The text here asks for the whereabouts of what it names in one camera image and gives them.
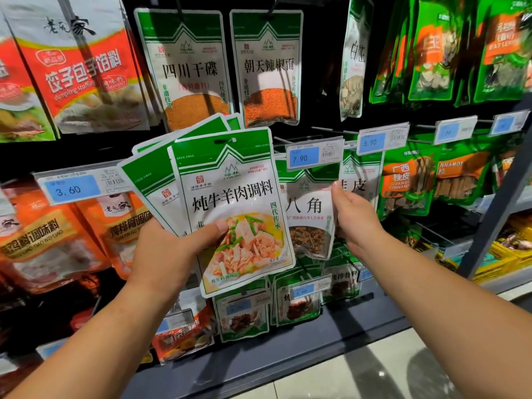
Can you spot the person's right hand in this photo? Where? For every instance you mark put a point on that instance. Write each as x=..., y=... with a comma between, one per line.
x=357, y=224

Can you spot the person's left hand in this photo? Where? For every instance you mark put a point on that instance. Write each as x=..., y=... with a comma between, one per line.
x=170, y=266

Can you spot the clear cinnamon packets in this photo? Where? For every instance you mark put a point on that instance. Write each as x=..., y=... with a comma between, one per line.
x=359, y=183

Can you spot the orange seasoning packet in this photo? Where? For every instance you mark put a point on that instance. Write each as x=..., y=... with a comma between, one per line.
x=116, y=232

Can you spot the green orange Guangxi cinnamon bags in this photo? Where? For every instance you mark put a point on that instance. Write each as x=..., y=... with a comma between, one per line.
x=407, y=183
x=465, y=174

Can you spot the row of clear green-top packets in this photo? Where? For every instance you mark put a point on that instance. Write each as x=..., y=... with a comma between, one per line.
x=241, y=316

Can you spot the row of green white packets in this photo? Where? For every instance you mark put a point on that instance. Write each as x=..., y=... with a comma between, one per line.
x=299, y=303

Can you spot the clear white-slice packets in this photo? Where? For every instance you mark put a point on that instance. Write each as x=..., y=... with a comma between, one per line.
x=353, y=70

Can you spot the clear chili powder packets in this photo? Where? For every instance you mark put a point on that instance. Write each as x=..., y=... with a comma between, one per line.
x=268, y=79

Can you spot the green white-slice packets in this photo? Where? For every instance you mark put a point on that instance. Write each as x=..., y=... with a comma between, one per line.
x=432, y=54

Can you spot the clear orange powder packets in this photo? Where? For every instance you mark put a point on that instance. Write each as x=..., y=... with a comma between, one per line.
x=187, y=79

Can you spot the white red-label packets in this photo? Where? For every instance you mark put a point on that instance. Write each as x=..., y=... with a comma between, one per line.
x=21, y=95
x=83, y=70

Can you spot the green leaf packets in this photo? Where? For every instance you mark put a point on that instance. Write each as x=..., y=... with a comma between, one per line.
x=499, y=54

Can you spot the person's right forearm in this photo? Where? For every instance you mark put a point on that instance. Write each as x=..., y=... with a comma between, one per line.
x=457, y=320

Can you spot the person's left forearm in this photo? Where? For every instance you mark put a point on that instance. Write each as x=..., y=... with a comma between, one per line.
x=91, y=349

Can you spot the blue white price tag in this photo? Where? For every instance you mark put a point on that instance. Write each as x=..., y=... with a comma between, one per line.
x=303, y=289
x=382, y=139
x=509, y=123
x=455, y=130
x=52, y=348
x=83, y=184
x=239, y=307
x=314, y=153

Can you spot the gray metal shelving unit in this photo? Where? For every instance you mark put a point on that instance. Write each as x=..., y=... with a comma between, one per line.
x=499, y=207

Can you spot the yellow display trays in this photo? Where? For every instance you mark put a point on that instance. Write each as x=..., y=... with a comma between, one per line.
x=507, y=249

